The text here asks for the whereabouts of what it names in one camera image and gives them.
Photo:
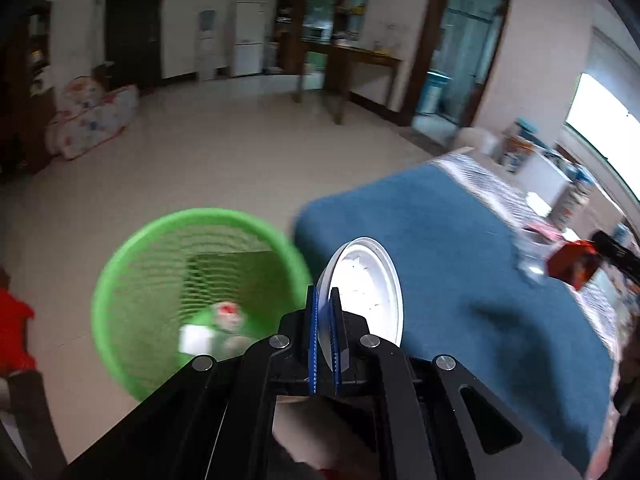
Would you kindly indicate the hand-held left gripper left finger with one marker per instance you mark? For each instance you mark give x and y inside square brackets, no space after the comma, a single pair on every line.
[312,340]

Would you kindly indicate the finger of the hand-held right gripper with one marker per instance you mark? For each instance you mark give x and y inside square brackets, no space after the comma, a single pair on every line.
[617,252]

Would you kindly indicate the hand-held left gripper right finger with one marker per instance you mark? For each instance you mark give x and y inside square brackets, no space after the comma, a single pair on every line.
[337,360]

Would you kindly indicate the orange snack bag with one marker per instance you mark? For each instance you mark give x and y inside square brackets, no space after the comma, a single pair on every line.
[572,262]

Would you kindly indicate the white round plastic lid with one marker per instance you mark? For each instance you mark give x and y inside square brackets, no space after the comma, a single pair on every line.
[370,295]

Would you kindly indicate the clear plastic container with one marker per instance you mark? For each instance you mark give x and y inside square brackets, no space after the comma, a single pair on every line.
[530,260]

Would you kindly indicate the white paper wrapper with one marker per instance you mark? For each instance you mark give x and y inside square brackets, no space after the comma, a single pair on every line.
[227,316]

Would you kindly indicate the white foam block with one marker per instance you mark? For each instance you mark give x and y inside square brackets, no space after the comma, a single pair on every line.
[195,340]

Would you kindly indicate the green plastic basket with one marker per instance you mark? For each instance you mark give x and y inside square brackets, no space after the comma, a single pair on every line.
[140,310]

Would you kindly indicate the person's right forearm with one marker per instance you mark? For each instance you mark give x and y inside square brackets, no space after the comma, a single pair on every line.
[629,410]

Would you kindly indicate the beige sofa cushion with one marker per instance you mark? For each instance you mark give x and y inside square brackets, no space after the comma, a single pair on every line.
[545,180]

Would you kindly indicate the green framed window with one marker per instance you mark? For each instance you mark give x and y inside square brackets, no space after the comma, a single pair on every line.
[605,115]

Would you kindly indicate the butterfly print pillow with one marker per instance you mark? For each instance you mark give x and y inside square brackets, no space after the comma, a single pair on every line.
[517,152]

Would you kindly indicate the white patterned tablecloth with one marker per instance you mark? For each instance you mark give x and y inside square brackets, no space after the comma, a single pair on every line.
[492,185]

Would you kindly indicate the blue ribbed table cloth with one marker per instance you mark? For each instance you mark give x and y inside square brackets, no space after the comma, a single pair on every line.
[440,240]

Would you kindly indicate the white sofa armrest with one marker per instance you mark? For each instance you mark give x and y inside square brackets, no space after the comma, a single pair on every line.
[477,141]

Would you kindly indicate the blue bathroom cabinet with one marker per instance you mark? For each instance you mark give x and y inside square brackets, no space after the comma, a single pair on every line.
[432,92]

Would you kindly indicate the dark wooden table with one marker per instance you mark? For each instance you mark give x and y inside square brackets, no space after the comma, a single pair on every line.
[365,57]

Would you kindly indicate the red plastic stool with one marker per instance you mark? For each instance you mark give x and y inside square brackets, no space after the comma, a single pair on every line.
[15,325]

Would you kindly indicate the white refrigerator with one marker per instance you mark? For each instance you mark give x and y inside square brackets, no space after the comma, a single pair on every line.
[249,40]

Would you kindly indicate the white water dispenser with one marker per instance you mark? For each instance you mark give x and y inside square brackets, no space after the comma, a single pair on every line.
[206,50]

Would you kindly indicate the polka dot play tent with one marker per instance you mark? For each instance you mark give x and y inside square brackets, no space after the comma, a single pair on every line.
[90,120]

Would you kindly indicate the wooden shelf unit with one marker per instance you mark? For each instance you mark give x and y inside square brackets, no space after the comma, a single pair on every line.
[290,20]

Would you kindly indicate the dark wooden door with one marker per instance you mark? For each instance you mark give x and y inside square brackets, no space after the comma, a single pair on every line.
[135,35]

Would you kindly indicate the tall wooden bookcase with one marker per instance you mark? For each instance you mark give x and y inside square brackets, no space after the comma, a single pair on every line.
[25,90]

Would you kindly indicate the wooden door frame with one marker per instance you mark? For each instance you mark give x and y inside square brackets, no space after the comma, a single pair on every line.
[430,45]

